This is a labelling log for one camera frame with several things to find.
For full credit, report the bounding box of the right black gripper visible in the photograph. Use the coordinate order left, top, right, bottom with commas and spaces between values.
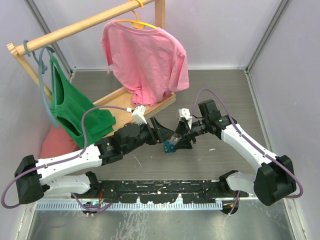
171, 118, 210, 150

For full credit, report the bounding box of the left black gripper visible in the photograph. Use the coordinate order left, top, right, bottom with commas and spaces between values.
123, 117, 174, 155

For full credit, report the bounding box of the teal pill box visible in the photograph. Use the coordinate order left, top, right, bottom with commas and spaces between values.
163, 140, 176, 154

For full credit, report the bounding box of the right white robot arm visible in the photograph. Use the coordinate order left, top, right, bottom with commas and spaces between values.
173, 99, 298, 206

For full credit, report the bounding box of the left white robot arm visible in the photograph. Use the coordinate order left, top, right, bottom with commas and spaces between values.
14, 117, 174, 205

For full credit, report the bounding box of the wooden clothes rack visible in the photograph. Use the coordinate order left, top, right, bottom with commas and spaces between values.
6, 0, 177, 141

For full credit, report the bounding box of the pink t-shirt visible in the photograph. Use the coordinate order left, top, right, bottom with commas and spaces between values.
101, 20, 190, 106

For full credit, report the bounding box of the green tank top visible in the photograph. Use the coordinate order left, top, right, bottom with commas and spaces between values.
49, 56, 116, 148

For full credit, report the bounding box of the red folded cloth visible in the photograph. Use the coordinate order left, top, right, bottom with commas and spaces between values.
39, 125, 80, 159

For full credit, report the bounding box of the yellow plastic hanger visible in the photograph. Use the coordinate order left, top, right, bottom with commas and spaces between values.
117, 10, 157, 29

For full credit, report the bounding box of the grey-blue plastic hanger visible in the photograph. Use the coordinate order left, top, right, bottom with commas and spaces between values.
23, 40, 60, 129

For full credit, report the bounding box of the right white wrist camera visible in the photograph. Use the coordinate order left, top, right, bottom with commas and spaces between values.
178, 108, 193, 129

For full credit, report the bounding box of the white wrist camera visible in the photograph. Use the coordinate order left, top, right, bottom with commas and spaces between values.
131, 105, 147, 125
178, 108, 193, 129

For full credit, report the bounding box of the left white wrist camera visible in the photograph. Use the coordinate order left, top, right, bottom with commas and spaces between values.
131, 105, 147, 125

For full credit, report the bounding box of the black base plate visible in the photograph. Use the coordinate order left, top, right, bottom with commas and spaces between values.
76, 180, 237, 204

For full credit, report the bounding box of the white slotted cable duct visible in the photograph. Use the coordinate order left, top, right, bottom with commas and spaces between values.
35, 200, 223, 211

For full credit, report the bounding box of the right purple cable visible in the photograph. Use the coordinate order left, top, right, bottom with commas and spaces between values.
191, 87, 305, 200

